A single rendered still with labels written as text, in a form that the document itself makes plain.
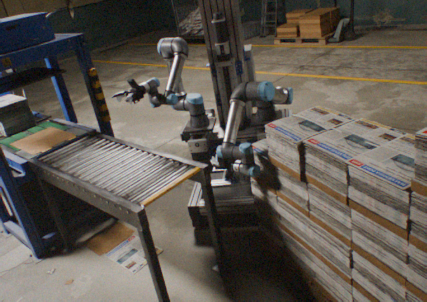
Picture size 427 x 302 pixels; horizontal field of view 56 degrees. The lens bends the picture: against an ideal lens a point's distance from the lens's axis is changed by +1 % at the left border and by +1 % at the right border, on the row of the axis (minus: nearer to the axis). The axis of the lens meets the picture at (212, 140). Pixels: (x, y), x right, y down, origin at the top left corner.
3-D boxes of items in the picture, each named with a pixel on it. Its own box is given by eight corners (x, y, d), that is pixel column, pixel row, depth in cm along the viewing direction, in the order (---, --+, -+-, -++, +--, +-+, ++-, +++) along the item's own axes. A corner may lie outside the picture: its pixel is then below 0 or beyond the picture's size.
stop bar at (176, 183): (201, 170, 234) (201, 167, 233) (145, 208, 207) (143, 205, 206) (197, 168, 236) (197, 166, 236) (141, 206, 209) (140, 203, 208)
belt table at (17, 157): (100, 138, 335) (96, 128, 331) (25, 175, 295) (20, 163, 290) (60, 126, 381) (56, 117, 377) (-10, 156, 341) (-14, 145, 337)
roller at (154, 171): (176, 163, 254) (172, 156, 255) (117, 200, 225) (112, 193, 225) (173, 166, 258) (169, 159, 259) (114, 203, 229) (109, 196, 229)
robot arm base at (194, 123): (191, 121, 304) (189, 109, 300) (211, 119, 301) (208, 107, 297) (188, 129, 290) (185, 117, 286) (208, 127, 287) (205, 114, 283)
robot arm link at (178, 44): (196, 41, 274) (178, 108, 265) (184, 42, 280) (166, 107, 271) (187, 33, 265) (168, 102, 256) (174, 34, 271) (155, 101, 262)
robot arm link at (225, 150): (229, 78, 241) (213, 154, 227) (246, 78, 236) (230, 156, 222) (236, 87, 251) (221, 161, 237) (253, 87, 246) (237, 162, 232)
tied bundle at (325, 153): (362, 156, 212) (361, 116, 203) (410, 177, 188) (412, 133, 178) (304, 180, 200) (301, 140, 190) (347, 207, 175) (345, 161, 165)
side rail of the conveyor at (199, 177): (212, 181, 244) (209, 164, 239) (206, 185, 241) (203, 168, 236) (95, 143, 333) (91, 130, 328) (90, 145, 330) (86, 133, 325)
